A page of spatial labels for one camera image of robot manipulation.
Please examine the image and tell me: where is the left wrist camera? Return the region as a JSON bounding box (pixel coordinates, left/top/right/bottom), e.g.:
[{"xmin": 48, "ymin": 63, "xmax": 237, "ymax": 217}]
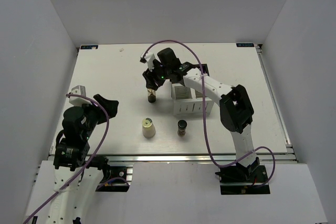
[{"xmin": 68, "ymin": 85, "xmax": 87, "ymax": 106}]

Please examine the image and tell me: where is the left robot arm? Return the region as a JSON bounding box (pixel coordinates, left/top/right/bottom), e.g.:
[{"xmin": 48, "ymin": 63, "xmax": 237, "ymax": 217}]
[{"xmin": 46, "ymin": 94, "xmax": 119, "ymax": 223}]

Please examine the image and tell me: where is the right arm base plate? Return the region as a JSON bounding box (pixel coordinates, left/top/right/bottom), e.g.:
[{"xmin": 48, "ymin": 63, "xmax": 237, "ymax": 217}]
[{"xmin": 215, "ymin": 165, "xmax": 270, "ymax": 195}]

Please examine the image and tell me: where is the black metal organizer rack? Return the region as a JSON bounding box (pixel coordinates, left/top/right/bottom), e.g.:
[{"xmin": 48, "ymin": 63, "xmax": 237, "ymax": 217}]
[{"xmin": 195, "ymin": 63, "xmax": 209, "ymax": 75}]

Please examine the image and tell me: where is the white squeeze bottle yellow cap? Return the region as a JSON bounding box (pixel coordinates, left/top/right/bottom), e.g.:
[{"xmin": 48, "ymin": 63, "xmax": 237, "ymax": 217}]
[{"xmin": 142, "ymin": 118, "xmax": 156, "ymax": 138}]

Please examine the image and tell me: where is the spice jar black lid centre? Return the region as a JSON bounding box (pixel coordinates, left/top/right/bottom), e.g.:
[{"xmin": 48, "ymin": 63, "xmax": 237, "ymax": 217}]
[{"xmin": 177, "ymin": 120, "xmax": 187, "ymax": 136}]

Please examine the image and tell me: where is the tall dark sauce bottle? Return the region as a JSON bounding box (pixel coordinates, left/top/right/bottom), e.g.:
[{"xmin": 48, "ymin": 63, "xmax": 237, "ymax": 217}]
[{"xmin": 147, "ymin": 88, "xmax": 156, "ymax": 103}]

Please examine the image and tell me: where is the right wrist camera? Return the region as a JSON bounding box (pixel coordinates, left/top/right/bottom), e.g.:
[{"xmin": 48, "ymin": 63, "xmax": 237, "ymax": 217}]
[{"xmin": 140, "ymin": 52, "xmax": 155, "ymax": 72}]

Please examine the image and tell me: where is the xdof logo sticker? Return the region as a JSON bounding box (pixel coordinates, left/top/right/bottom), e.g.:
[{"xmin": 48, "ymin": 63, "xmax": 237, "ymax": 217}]
[
  {"xmin": 80, "ymin": 45, "xmax": 98, "ymax": 50},
  {"xmin": 236, "ymin": 43, "xmax": 255, "ymax": 48}
]

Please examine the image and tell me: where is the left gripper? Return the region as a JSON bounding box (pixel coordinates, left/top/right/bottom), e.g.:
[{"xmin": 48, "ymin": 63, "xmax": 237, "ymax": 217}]
[{"xmin": 77, "ymin": 93, "xmax": 119, "ymax": 139}]

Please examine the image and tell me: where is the XDOF logo sticker left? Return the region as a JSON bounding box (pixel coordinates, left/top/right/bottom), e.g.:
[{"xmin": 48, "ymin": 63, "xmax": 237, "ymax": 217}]
[{"xmin": 80, "ymin": 45, "xmax": 98, "ymax": 50}]

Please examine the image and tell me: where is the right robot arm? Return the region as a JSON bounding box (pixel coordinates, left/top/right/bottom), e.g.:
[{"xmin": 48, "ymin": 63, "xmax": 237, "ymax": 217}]
[{"xmin": 140, "ymin": 48, "xmax": 260, "ymax": 182}]

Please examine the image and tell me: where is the white metal organizer rack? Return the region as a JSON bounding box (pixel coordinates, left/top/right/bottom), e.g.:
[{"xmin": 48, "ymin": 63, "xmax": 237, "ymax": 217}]
[{"xmin": 171, "ymin": 83, "xmax": 203, "ymax": 115}]

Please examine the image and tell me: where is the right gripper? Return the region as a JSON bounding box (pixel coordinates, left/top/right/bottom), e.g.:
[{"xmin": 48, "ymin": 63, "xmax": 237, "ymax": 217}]
[{"xmin": 143, "ymin": 60, "xmax": 171, "ymax": 91}]

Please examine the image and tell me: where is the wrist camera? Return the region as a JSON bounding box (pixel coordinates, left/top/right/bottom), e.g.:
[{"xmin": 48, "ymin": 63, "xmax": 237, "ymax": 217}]
[
  {"xmin": 68, "ymin": 85, "xmax": 87, "ymax": 106},
  {"xmin": 140, "ymin": 52, "xmax": 155, "ymax": 72}
]

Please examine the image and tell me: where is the XDOF logo sticker right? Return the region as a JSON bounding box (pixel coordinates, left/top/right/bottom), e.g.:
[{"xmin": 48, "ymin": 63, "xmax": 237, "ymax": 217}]
[{"xmin": 236, "ymin": 43, "xmax": 255, "ymax": 48}]

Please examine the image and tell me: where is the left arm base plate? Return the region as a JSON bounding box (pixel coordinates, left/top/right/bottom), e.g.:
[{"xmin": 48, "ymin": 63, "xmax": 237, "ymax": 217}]
[{"xmin": 96, "ymin": 165, "xmax": 133, "ymax": 193}]

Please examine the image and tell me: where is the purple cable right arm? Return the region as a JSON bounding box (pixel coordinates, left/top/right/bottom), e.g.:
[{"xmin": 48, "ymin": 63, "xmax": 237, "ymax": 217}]
[{"xmin": 144, "ymin": 40, "xmax": 276, "ymax": 188}]

